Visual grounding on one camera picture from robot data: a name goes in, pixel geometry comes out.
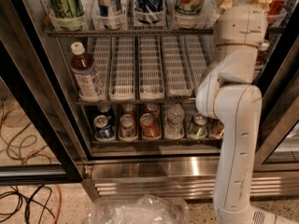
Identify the white shelf glide tray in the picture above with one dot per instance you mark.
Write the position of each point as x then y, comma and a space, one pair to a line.
151, 81
122, 74
176, 71
196, 59

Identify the blue front soda can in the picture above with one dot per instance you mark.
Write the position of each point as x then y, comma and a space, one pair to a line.
103, 127

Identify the right brown tea bottle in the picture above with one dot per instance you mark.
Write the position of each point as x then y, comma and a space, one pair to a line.
261, 58

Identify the red Coca-Cola can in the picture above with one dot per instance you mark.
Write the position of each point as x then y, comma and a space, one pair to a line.
275, 10

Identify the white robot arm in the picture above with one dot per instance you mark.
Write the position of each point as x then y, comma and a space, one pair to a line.
226, 93

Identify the red front soda can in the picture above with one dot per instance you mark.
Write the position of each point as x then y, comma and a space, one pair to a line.
150, 127

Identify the wire fridge shelf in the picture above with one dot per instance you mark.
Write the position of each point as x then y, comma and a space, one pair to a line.
155, 101
138, 32

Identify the right glass fridge door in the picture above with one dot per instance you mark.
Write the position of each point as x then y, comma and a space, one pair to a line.
278, 145

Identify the left brown tea bottle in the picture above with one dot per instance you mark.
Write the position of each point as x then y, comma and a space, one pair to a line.
86, 72

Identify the blue rear soda can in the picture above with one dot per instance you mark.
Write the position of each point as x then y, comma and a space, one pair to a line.
105, 110

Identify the silver green front can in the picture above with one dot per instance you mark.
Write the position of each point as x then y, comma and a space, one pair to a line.
197, 127

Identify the steel fridge base grille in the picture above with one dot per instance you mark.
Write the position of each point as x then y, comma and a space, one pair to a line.
189, 178

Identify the red rear soda can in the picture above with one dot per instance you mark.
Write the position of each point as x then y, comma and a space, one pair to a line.
154, 109

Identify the clear plastic bin with bag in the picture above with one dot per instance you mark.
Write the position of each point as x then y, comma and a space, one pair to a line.
147, 209

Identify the brown tea bottle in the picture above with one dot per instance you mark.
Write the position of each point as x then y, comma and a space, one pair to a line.
86, 72
261, 58

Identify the middle wire fridge shelf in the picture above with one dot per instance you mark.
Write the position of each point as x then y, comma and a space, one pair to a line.
155, 101

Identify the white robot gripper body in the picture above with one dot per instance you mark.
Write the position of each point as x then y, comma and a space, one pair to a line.
240, 24

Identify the top wire fridge shelf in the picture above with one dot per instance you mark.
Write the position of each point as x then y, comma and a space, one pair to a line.
138, 32

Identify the left glass fridge door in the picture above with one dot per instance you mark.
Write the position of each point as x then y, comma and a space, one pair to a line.
24, 84

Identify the gold rear soda can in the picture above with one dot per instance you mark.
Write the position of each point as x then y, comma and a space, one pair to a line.
128, 109

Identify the red soda can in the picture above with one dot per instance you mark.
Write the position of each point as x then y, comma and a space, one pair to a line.
154, 109
150, 127

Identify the blue soda can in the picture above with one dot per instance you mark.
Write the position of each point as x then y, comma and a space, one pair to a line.
103, 127
105, 110

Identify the glass fridge door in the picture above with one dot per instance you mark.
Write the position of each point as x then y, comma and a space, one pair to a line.
278, 145
24, 84

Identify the bronze front can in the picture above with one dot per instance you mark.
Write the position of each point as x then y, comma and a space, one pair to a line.
216, 129

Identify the small clear water bottle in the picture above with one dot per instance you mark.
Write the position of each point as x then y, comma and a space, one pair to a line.
173, 128

